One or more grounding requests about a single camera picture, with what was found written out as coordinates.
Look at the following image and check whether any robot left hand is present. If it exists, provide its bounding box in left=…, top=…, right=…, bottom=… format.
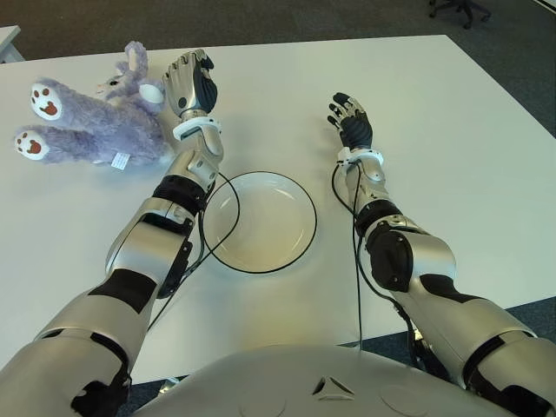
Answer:
left=162, top=49, right=218, bottom=119

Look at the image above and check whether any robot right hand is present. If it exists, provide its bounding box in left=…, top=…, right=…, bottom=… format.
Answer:
left=327, top=91, right=374, bottom=153

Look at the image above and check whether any purple plush bunny doll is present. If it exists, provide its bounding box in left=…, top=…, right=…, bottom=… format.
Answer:
left=11, top=40, right=174, bottom=170

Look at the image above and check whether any white plate black rim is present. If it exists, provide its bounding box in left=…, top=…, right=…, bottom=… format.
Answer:
left=200, top=171, right=318, bottom=274

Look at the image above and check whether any black office chair base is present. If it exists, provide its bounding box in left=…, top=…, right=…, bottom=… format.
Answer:
left=428, top=0, right=493, bottom=30

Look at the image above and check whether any silver robot torso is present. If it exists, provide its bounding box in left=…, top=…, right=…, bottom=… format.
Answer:
left=129, top=345, right=513, bottom=417

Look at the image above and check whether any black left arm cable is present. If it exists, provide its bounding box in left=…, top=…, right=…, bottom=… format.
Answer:
left=145, top=171, right=242, bottom=335

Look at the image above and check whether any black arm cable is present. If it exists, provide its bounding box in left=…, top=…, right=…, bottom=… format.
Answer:
left=145, top=171, right=242, bottom=335
left=331, top=164, right=366, bottom=351

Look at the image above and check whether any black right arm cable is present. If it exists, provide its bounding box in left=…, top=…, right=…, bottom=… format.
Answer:
left=331, top=164, right=366, bottom=351

